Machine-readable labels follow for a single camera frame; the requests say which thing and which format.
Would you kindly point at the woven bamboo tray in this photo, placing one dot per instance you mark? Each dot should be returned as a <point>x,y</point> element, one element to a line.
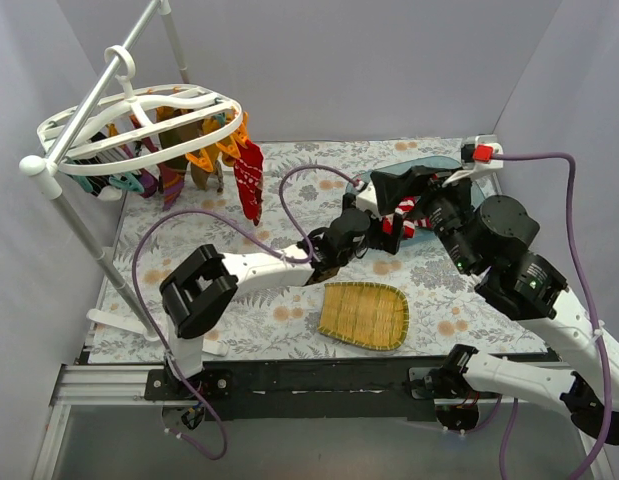
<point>371,316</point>

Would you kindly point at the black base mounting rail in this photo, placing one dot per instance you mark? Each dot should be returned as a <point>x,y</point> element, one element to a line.
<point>375,387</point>

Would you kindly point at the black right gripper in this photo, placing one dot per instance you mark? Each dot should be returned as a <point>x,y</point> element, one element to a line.
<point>424,195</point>

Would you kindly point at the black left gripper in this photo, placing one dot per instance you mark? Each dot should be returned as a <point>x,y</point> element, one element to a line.
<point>377,230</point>

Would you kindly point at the black white striped sock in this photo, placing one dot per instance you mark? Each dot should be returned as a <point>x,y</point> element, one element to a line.
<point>109,187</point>

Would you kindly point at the floral patterned table mat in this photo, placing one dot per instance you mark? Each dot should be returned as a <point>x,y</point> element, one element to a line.
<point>276,312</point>

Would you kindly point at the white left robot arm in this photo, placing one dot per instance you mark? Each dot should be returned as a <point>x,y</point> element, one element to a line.
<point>196,294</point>

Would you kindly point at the blue transparent plastic basin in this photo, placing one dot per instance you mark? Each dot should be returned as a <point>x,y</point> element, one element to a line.
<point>447,166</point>

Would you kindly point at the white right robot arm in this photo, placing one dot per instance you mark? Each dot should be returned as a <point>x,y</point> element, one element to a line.
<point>493,240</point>

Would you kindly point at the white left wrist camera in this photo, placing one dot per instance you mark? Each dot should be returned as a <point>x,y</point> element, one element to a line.
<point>366,199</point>

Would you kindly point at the mustard yellow sock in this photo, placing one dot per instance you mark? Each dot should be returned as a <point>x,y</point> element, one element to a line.
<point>228,150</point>

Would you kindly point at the red white patterned sock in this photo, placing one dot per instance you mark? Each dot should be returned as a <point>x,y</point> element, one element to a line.
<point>248,172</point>

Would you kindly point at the purple striped sock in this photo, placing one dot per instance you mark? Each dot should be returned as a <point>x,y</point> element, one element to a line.
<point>169,183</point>

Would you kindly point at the white round clip hanger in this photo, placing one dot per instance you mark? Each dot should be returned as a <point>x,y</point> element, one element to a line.
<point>157,109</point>

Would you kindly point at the red white striped sock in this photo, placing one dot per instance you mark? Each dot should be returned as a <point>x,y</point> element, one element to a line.
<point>406,215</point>

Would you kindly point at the white drying rack stand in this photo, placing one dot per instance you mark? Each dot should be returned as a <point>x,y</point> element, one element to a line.
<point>58,131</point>

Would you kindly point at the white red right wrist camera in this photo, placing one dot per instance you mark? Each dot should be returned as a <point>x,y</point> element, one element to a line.
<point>477,159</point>

